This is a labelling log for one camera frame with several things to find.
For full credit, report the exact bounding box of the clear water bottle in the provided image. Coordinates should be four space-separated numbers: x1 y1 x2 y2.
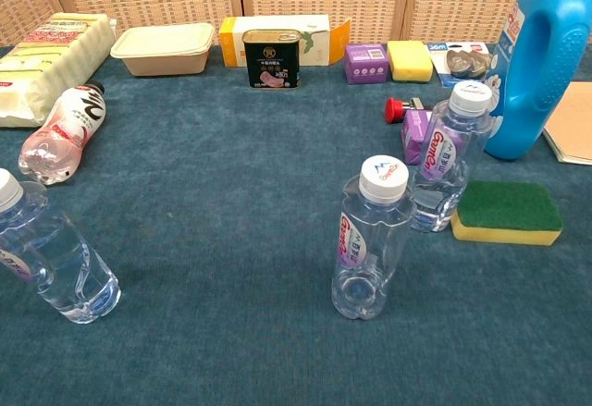
330 154 417 322
402 80 494 234
0 167 122 325

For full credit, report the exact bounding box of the blue table cloth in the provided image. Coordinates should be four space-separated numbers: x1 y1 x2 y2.
0 40 592 406

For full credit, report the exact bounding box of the red emergency stop button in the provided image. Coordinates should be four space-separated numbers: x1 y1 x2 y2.
385 96 434 124

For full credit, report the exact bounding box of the black luncheon meat can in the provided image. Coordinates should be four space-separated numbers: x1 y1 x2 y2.
241 29 302 90

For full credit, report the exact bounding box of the small purple box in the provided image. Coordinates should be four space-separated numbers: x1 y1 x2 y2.
344 43 389 85
400 109 436 166

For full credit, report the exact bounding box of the yellow white carton box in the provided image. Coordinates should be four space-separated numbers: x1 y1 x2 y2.
218 14 352 68

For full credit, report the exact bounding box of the plain yellow sponge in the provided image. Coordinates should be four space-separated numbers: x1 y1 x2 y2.
386 40 435 83

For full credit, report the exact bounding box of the beige lidded food container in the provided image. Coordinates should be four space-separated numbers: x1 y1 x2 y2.
109 21 216 78

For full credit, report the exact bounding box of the correction tape blister pack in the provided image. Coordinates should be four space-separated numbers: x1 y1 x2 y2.
427 41 496 89

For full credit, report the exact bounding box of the green yellow scouring sponge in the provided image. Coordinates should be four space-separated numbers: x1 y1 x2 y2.
450 180 564 247

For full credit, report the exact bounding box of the pink drink bottle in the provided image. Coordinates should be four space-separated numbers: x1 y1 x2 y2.
18 80 108 186

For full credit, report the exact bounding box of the yellow sponge multipack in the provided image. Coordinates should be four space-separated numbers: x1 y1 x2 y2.
0 11 116 129

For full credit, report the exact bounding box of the brown spiral notebook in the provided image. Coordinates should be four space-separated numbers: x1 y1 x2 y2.
541 80 592 166

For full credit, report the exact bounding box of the blue detergent jug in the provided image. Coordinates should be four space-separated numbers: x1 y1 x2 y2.
483 0 592 161

